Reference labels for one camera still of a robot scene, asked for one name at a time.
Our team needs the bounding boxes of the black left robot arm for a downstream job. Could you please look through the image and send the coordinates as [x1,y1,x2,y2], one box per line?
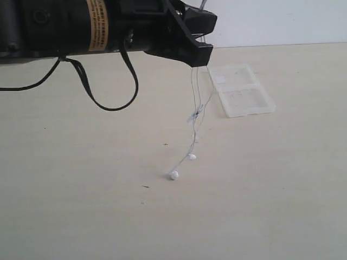
[1,0,217,67]

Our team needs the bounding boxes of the clear plastic storage case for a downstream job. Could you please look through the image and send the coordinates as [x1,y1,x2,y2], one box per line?
[208,64,276,118]

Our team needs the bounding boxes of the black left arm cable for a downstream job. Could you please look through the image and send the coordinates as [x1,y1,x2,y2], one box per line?
[0,24,139,111]

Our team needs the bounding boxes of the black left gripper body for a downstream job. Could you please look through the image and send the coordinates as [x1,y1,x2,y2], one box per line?
[86,1,190,59]

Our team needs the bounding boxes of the white wired earphones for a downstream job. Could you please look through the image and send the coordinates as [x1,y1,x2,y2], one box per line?
[168,0,215,181]

